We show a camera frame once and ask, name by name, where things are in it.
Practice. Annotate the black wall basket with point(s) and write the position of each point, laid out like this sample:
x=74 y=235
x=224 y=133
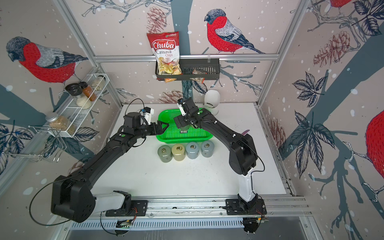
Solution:
x=211 y=66

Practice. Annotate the olive yellow tea canister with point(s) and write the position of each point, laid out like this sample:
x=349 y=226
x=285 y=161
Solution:
x=179 y=152

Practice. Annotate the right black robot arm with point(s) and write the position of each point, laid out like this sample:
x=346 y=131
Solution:
x=242 y=158

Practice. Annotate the snack packet in basket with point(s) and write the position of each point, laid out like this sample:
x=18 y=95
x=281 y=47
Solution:
x=198 y=72

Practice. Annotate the white cylindrical device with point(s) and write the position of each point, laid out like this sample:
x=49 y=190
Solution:
x=212 y=101

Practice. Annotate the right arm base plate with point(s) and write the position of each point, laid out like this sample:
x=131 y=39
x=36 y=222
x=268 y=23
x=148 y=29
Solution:
x=240 y=207

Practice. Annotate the orange spice bottle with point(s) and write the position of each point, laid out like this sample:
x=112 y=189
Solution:
x=88 y=91

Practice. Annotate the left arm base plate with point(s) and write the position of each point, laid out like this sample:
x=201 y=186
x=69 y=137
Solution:
x=131 y=209

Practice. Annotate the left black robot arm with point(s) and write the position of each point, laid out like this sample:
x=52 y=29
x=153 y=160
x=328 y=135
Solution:
x=71 y=196

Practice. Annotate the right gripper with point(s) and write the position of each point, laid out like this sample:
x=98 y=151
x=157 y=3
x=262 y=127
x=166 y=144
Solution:
x=179 y=118

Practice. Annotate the green plastic basket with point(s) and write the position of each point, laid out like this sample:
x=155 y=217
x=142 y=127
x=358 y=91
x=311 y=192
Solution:
x=173 y=135

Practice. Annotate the white wire spice rack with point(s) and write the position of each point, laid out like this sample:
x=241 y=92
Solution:
x=75 y=114

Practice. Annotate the black lid spice jar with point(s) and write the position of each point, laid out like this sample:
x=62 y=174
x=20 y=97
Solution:
x=80 y=99

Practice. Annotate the Chuba cassava chips bag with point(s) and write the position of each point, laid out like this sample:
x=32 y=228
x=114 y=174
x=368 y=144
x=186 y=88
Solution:
x=166 y=49

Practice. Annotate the pale spice jar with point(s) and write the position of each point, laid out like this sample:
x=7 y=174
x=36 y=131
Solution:
x=99 y=83

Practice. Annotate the silver lid grain jar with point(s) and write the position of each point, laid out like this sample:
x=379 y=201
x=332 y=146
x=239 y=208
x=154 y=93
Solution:
x=60 y=122

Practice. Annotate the small wire wall holder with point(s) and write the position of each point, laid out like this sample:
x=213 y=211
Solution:
x=34 y=143

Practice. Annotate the dark green tea canister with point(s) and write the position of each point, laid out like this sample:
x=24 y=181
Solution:
x=165 y=154

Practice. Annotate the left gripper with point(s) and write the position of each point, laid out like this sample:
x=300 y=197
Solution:
x=160 y=130

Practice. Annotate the grey green tea canister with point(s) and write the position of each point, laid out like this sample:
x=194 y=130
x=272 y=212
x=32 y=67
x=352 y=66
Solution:
x=184 y=129

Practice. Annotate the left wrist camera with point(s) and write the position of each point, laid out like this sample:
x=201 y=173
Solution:
x=148 y=113

